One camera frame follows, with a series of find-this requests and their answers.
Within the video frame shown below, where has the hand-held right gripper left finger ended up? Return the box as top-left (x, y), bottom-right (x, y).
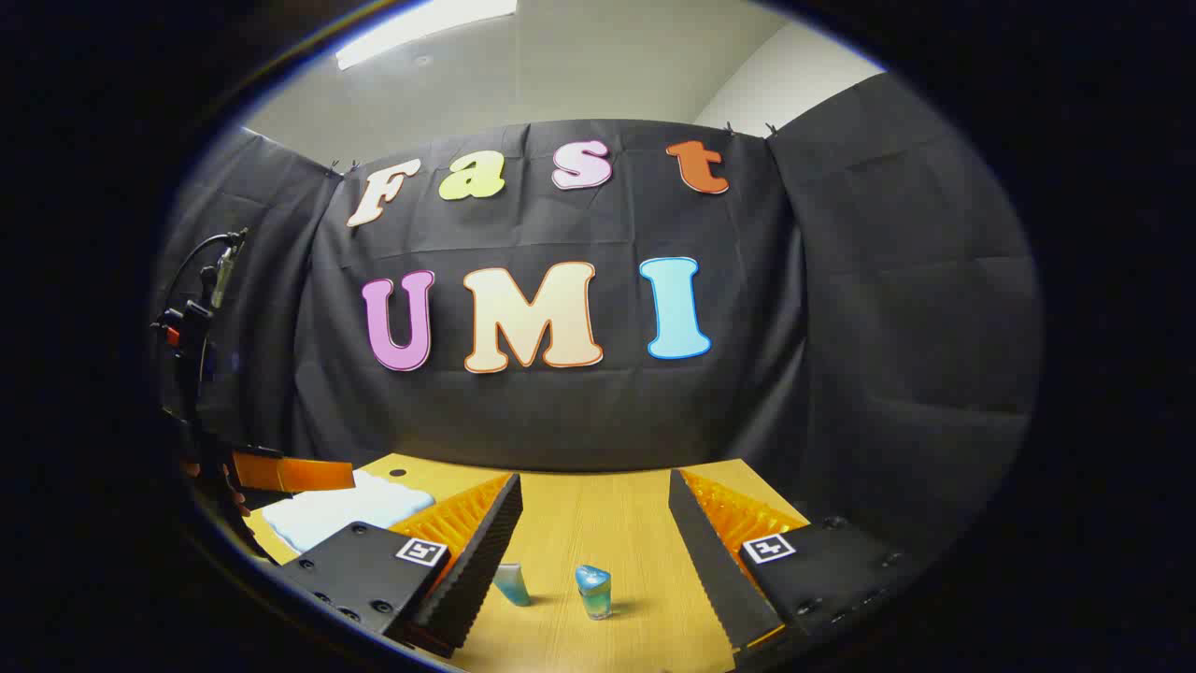
top-left (278, 472), bottom-right (524, 660)

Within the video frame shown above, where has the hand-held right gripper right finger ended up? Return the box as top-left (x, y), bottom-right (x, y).
top-left (667, 467), bottom-right (922, 670)

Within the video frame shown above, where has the blue squeeze tube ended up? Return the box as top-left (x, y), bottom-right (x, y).
top-left (492, 562), bottom-right (533, 608)

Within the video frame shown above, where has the light blue suitcase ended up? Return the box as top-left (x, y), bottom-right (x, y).
top-left (261, 469), bottom-right (436, 553)

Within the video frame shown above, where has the blue capped clear bottle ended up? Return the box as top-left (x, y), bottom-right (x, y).
top-left (574, 564), bottom-right (614, 621)

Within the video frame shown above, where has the black backdrop cloth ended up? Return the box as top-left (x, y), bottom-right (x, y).
top-left (152, 73), bottom-right (1044, 562)

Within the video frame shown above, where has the black cable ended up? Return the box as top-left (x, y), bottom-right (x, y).
top-left (164, 228), bottom-right (249, 314)

